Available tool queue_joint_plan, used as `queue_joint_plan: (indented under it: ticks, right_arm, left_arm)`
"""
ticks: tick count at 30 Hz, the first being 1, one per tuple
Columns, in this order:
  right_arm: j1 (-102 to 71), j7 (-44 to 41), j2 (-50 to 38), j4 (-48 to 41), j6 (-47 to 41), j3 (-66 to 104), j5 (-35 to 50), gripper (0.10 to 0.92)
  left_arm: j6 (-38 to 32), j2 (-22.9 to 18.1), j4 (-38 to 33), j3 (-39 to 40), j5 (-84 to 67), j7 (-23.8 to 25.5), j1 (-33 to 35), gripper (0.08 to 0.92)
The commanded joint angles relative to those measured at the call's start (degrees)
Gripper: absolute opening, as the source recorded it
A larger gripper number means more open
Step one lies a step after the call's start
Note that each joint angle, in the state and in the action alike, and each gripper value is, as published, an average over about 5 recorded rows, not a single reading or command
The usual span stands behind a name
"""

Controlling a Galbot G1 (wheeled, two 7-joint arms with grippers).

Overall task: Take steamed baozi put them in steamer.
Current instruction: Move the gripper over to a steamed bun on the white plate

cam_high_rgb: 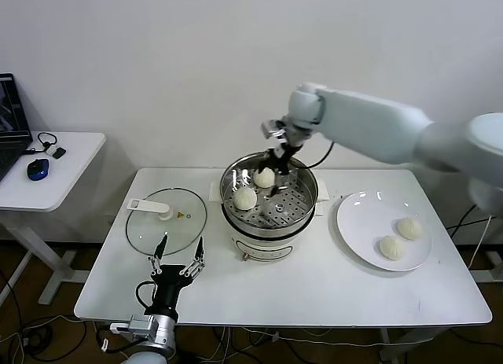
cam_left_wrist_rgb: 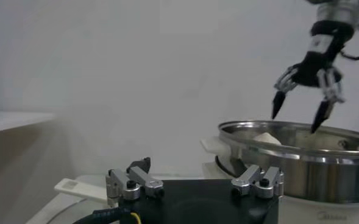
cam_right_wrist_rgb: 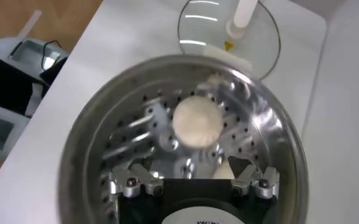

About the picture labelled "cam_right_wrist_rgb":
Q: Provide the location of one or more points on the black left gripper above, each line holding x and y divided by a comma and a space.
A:
55, 71

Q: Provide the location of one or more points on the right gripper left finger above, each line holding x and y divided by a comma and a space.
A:
136, 181

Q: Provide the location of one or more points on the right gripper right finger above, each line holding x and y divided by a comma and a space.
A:
255, 180

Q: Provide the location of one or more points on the stainless steel steamer basket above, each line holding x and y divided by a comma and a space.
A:
84, 146

